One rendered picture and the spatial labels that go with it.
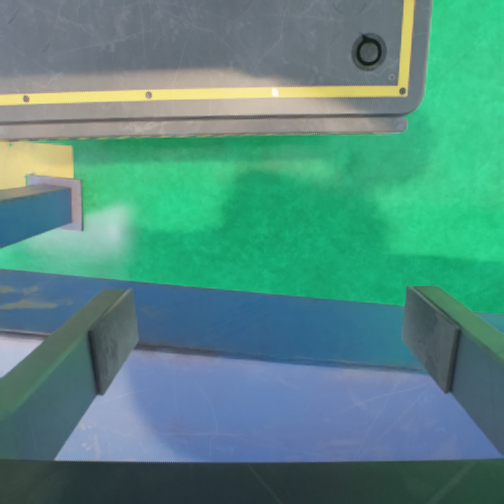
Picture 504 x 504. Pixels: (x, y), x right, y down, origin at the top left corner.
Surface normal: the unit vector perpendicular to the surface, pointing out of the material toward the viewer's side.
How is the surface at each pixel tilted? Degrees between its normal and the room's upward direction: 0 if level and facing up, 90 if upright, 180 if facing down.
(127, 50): 0
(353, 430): 0
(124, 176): 0
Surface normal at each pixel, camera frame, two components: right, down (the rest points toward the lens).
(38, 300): 0.09, -0.96
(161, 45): -0.01, 0.26
